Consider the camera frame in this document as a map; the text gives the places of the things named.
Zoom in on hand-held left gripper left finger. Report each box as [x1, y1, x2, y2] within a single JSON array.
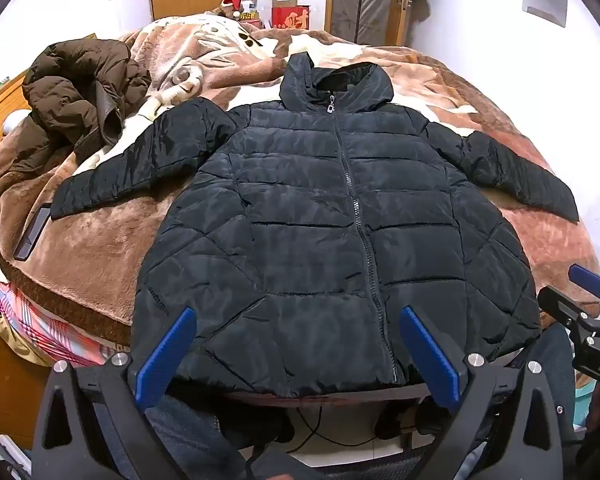
[[32, 306, 246, 480]]

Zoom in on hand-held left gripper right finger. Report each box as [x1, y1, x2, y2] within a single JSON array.
[[399, 305, 578, 480]]

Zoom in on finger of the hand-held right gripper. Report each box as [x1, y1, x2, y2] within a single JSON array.
[[536, 285, 600, 333], [567, 263, 600, 306]]

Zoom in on black puffer jacket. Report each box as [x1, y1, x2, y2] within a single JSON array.
[[50, 52, 581, 401]]

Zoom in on black slipper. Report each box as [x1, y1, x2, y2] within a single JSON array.
[[375, 397, 441, 441], [215, 400, 293, 453]]

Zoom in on person's left jeans leg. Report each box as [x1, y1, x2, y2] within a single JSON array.
[[100, 390, 241, 480]]

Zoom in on brown printed blanket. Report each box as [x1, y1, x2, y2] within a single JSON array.
[[0, 12, 600, 356]]

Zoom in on plaid bed sheet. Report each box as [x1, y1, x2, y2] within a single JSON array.
[[0, 280, 131, 368]]

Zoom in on black phone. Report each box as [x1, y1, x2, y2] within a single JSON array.
[[12, 203, 53, 262]]

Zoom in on brown puffer jacket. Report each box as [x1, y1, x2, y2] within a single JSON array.
[[2, 38, 153, 176]]

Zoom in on wooden bedside table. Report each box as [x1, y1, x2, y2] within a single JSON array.
[[0, 72, 31, 161]]

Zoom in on wooden framed door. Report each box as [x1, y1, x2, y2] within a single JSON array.
[[325, 0, 416, 46]]

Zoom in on red box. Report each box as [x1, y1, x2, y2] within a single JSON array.
[[271, 6, 312, 31]]

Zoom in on black cable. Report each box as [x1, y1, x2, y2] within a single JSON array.
[[250, 405, 381, 461]]

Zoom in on wooden bed frame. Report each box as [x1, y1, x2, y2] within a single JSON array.
[[0, 310, 48, 443]]

